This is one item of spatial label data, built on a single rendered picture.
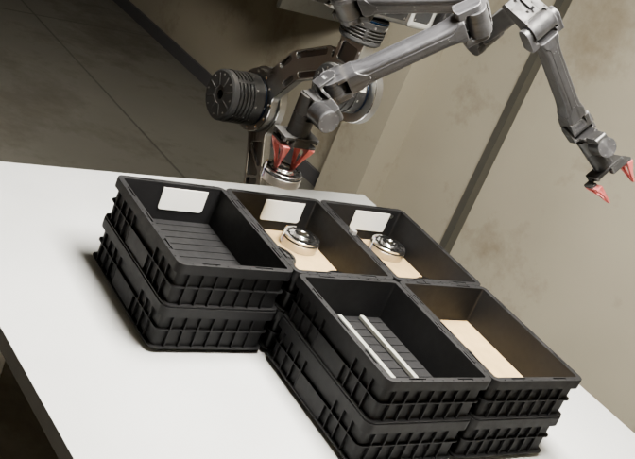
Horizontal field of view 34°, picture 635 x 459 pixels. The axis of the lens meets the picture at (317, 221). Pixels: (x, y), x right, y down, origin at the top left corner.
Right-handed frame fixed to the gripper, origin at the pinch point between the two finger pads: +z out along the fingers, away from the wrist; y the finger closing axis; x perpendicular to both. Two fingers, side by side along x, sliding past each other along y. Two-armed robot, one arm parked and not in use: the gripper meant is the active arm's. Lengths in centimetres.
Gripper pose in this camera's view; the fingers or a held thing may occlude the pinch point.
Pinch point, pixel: (284, 164)
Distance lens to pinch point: 257.2
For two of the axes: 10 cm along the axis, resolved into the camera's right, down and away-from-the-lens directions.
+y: 8.2, 0.7, 5.7
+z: -3.5, 8.4, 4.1
